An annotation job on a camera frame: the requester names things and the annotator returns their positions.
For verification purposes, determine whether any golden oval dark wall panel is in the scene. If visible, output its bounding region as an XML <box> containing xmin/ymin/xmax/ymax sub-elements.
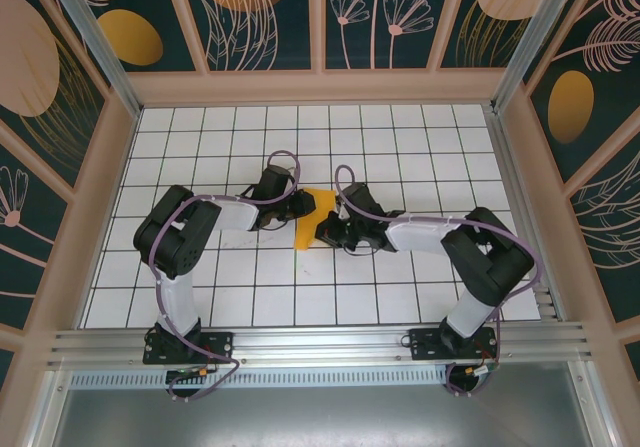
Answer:
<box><xmin>49</xmin><ymin>0</ymin><xmax>201</xmax><ymax>74</ymax></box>

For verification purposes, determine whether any pink disc golden stems panel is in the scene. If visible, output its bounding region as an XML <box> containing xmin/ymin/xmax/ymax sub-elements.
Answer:
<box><xmin>0</xmin><ymin>0</ymin><xmax>110</xmax><ymax>191</ymax></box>

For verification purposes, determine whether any pink leaf outline wall panel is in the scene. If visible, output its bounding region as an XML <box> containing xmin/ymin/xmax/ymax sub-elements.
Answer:
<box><xmin>563</xmin><ymin>149</ymin><xmax>640</xmax><ymax>329</ymax></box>

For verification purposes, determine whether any slotted metal cable tray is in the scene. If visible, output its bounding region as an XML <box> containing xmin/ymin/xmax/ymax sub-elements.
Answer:
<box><xmin>69</xmin><ymin>370</ymin><xmax>451</xmax><ymax>388</ymax></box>

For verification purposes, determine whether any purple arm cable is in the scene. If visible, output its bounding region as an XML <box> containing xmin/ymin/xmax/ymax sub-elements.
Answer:
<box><xmin>333</xmin><ymin>165</ymin><xmax>544</xmax><ymax>398</ymax></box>
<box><xmin>149</xmin><ymin>150</ymin><xmax>304</xmax><ymax>404</ymax></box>

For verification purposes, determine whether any feather leaves dark wall panel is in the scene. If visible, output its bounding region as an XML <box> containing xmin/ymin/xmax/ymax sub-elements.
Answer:
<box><xmin>178</xmin><ymin>0</ymin><xmax>320</xmax><ymax>74</ymax></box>

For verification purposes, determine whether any single flower dark wall panel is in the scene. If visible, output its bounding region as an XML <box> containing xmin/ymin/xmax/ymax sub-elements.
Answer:
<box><xmin>0</xmin><ymin>121</ymin><xmax>71</xmax><ymax>331</ymax></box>

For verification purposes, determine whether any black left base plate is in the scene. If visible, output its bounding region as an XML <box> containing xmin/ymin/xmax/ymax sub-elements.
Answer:
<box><xmin>143</xmin><ymin>330</ymin><xmax>235</xmax><ymax>366</ymax></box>

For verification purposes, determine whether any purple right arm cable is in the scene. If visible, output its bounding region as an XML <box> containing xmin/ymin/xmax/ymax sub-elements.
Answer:
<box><xmin>333</xmin><ymin>165</ymin><xmax>544</xmax><ymax>398</ymax></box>

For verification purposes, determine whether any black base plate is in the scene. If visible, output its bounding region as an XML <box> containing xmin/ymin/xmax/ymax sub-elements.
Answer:
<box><xmin>143</xmin><ymin>330</ymin><xmax>235</xmax><ymax>366</ymax></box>
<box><xmin>408</xmin><ymin>327</ymin><xmax>499</xmax><ymax>363</ymax></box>

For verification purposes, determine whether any yellow cloth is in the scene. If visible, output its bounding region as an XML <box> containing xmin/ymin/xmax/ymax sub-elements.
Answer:
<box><xmin>292</xmin><ymin>186</ymin><xmax>337</xmax><ymax>253</ymax></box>

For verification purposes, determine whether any small circuit board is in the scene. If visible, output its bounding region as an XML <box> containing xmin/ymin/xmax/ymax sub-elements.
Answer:
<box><xmin>462</xmin><ymin>364</ymin><xmax>503</xmax><ymax>381</ymax></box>
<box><xmin>166</xmin><ymin>366</ymin><xmax>219</xmax><ymax>381</ymax></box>

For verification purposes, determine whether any aluminium corner post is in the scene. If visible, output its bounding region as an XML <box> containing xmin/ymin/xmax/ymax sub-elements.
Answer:
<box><xmin>42</xmin><ymin>0</ymin><xmax>144</xmax><ymax>118</ymax></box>
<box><xmin>489</xmin><ymin>0</ymin><xmax>579</xmax><ymax>113</ymax></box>

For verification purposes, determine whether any pink flowers dark wall panel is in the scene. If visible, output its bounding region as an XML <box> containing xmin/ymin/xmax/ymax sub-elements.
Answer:
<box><xmin>323</xmin><ymin>0</ymin><xmax>457</xmax><ymax>72</ymax></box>

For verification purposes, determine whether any aluminium front rail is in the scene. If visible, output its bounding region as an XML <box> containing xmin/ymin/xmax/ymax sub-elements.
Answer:
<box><xmin>47</xmin><ymin>321</ymin><xmax>596</xmax><ymax>368</ymax></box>

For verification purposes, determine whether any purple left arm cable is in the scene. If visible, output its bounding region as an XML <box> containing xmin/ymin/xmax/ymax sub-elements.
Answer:
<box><xmin>149</xmin><ymin>150</ymin><xmax>304</xmax><ymax>404</ymax></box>

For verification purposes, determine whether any grey metal sheet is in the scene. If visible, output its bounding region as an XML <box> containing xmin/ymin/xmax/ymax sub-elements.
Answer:
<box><xmin>49</xmin><ymin>386</ymin><xmax>596</xmax><ymax>447</ymax></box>

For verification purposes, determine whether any golden oval fern wall panel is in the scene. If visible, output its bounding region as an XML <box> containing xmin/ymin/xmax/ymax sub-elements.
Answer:
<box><xmin>522</xmin><ymin>0</ymin><xmax>640</xmax><ymax>184</ymax></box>

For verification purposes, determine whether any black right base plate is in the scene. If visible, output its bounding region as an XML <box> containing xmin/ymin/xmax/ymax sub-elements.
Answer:
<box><xmin>408</xmin><ymin>327</ymin><xmax>499</xmax><ymax>363</ymax></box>

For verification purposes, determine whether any aluminium side rail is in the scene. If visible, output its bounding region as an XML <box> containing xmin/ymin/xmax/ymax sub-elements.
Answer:
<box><xmin>482</xmin><ymin>104</ymin><xmax>559</xmax><ymax>321</ymax></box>

